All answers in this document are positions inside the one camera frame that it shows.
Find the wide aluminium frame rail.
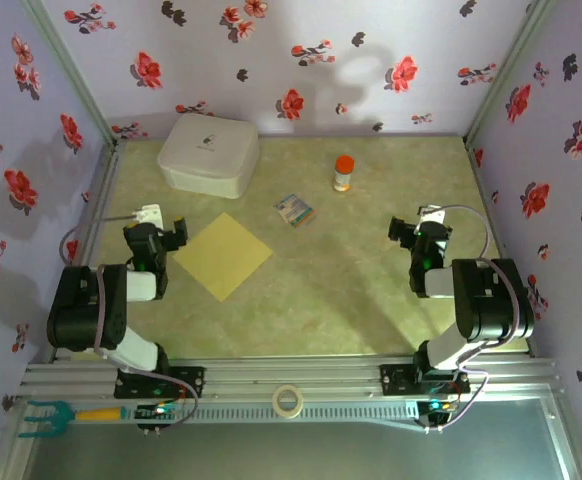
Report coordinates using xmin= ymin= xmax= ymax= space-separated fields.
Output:
xmin=18 ymin=355 xmax=565 ymax=401

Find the left arm grey cable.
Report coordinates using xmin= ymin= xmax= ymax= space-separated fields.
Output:
xmin=59 ymin=212 xmax=207 ymax=427

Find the aluminium corner post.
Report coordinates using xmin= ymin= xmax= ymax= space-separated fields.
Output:
xmin=20 ymin=0 xmax=118 ymax=147
xmin=463 ymin=0 xmax=557 ymax=145

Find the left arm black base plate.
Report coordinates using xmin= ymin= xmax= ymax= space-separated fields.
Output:
xmin=113 ymin=364 xmax=207 ymax=400

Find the teal rake yellow handle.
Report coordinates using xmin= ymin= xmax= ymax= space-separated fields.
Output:
xmin=18 ymin=399 xmax=130 ymax=440

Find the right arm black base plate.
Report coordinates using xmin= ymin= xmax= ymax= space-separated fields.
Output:
xmin=379 ymin=363 xmax=472 ymax=396

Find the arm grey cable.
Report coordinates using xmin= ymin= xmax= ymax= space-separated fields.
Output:
xmin=423 ymin=204 xmax=522 ymax=434
xmin=59 ymin=212 xmax=207 ymax=427

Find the white tape roll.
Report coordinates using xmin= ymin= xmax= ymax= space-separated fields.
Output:
xmin=271 ymin=384 xmax=305 ymax=420

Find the small printed packet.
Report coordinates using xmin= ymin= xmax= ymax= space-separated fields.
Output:
xmin=272 ymin=193 xmax=318 ymax=229

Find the white square storage box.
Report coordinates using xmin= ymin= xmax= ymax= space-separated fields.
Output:
xmin=156 ymin=113 xmax=261 ymax=200

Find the aluminium side rail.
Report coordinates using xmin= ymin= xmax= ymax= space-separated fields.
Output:
xmin=45 ymin=139 xmax=127 ymax=362

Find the slotted grey cable duct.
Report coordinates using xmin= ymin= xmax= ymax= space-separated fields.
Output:
xmin=120 ymin=403 xmax=452 ymax=426

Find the orange-capped small bottle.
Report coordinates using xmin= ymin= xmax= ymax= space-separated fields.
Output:
xmin=332 ymin=154 xmax=356 ymax=194

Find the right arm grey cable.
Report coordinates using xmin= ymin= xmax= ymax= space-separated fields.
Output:
xmin=423 ymin=204 xmax=522 ymax=434

